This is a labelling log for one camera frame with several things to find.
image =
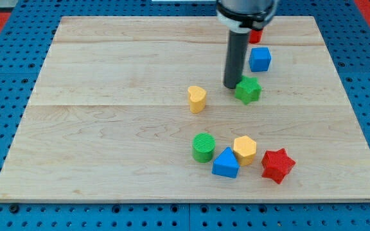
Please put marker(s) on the red block behind arm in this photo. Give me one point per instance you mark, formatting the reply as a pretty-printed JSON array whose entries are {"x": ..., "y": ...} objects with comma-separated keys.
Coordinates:
[{"x": 255, "y": 36}]

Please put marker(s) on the yellow heart block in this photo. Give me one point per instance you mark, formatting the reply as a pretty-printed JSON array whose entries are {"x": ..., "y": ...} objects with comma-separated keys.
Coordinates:
[{"x": 196, "y": 99}]

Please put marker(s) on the green cylinder block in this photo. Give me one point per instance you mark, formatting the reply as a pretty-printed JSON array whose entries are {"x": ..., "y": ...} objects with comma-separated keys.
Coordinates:
[{"x": 203, "y": 146}]

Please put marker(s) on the wooden board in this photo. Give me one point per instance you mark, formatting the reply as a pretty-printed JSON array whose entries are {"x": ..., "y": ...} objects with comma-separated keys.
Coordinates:
[{"x": 108, "y": 120}]

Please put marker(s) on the blue triangle block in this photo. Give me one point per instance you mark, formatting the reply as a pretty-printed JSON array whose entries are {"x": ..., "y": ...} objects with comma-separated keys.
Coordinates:
[{"x": 226, "y": 164}]

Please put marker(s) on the yellow hexagon block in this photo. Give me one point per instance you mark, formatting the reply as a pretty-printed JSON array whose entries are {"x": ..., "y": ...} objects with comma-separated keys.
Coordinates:
[{"x": 244, "y": 149}]

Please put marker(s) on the green star block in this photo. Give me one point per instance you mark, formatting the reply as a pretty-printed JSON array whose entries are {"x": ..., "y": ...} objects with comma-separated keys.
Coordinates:
[{"x": 248, "y": 90}]

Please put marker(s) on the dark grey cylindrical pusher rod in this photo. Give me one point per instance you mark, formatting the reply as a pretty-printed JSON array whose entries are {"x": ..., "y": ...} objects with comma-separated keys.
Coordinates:
[{"x": 235, "y": 58}]

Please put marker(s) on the blue cube block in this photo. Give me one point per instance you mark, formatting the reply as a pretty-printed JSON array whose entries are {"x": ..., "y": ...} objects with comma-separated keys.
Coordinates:
[{"x": 259, "y": 60}]

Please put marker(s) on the red star block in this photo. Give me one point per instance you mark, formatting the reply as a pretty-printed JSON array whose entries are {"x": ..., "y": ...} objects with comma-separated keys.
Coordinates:
[{"x": 276, "y": 165}]

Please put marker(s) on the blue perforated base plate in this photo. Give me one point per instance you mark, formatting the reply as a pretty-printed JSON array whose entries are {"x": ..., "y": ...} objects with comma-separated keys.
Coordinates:
[{"x": 24, "y": 42}]

